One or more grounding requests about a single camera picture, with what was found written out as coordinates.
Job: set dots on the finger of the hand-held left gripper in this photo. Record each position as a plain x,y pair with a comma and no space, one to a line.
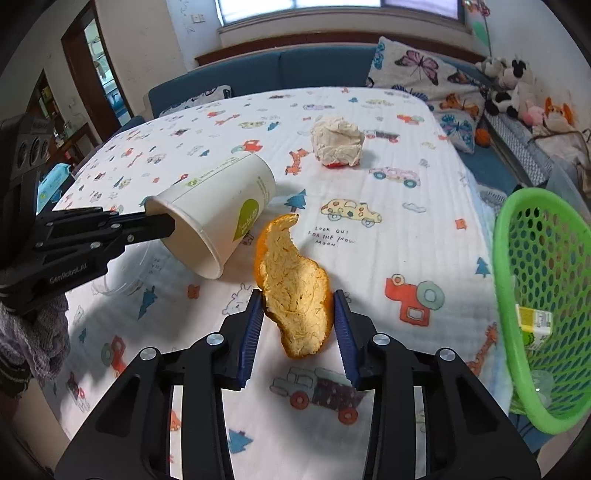
87,219
138,233

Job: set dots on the black and white cow plush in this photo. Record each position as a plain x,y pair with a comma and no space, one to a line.
508,85

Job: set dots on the brown door frame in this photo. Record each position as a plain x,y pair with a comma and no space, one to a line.
85,69

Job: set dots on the colourful wall poster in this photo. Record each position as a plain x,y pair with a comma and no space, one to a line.
478,25

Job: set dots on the small butterfly pillow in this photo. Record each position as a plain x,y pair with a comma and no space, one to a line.
198,99

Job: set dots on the orange peel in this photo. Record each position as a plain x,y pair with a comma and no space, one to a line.
295,295

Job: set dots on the green plastic basket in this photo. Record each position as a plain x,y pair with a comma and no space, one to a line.
521,258

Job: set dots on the white paper cup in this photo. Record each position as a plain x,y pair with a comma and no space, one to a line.
221,203

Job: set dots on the window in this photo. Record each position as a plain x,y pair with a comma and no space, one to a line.
323,9

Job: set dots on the printed tablecloth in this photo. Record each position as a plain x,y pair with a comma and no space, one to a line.
392,221

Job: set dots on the blue sofa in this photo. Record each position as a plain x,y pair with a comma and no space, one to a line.
295,67

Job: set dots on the large butterfly pillow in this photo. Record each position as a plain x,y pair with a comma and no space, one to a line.
420,78

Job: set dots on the crumpled white tissue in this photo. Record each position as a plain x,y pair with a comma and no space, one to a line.
337,141

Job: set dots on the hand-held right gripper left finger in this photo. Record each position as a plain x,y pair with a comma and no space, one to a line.
248,339

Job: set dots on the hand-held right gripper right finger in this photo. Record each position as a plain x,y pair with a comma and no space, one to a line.
347,339

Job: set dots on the small orange ball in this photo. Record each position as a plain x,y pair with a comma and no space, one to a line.
483,137

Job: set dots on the pink plush toy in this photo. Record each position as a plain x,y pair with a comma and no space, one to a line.
533,116

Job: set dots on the clear plastic cup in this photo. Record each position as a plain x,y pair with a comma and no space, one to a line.
122,272

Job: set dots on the wooden cabinet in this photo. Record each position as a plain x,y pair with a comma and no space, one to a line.
64,134

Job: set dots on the orange fox plush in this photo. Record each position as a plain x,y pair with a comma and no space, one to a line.
559,113

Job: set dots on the small drink carton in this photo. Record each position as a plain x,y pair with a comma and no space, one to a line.
534,325

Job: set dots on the blue wet wipes pack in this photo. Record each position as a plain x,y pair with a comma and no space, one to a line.
53,187

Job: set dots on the white wall switch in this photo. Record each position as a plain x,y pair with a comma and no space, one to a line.
198,18

